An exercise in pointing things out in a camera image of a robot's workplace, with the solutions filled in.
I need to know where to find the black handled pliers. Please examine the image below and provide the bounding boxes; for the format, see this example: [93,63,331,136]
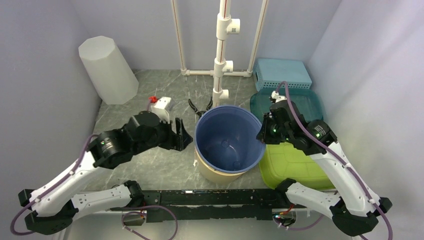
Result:
[188,97,214,118]

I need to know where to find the blue bucket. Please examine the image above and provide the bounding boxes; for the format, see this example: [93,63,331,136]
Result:
[194,105,266,174]

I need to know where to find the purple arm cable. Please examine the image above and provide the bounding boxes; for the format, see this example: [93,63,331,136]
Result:
[273,81,394,240]
[9,134,179,240]

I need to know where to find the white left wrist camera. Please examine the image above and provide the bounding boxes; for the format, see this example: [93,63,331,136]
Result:
[147,96,173,124]

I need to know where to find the lime green plastic tub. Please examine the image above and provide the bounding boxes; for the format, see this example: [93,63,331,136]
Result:
[258,142,334,191]

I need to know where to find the beige plastic bucket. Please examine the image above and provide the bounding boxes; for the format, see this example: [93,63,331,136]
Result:
[194,150,246,185]

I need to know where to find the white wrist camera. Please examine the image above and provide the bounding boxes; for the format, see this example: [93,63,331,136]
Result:
[147,96,173,124]
[269,90,287,104]

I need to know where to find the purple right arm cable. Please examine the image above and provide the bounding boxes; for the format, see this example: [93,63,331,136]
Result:
[273,81,394,240]

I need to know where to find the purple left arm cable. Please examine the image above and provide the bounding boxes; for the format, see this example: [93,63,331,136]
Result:
[9,134,179,240]

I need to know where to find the translucent white faceted bin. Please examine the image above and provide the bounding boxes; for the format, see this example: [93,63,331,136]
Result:
[78,35,139,105]

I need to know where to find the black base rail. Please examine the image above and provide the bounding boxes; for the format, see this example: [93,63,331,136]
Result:
[111,188,296,223]

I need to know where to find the white PVC pipe frame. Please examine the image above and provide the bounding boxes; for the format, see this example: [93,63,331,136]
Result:
[170,0,269,107]

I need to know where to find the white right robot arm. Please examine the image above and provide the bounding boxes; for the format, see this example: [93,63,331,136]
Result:
[256,99,393,240]

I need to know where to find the light blue perforated basket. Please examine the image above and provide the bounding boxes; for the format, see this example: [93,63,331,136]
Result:
[252,58,312,91]

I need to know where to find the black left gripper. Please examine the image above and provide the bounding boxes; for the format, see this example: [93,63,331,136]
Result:
[133,115,193,156]

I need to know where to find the teal translucent plastic tub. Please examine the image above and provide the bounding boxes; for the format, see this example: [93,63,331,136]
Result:
[250,88,324,123]

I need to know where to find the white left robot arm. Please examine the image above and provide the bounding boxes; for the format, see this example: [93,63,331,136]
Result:
[18,110,193,235]

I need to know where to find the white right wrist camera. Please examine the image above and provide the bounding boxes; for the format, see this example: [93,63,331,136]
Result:
[269,90,287,104]

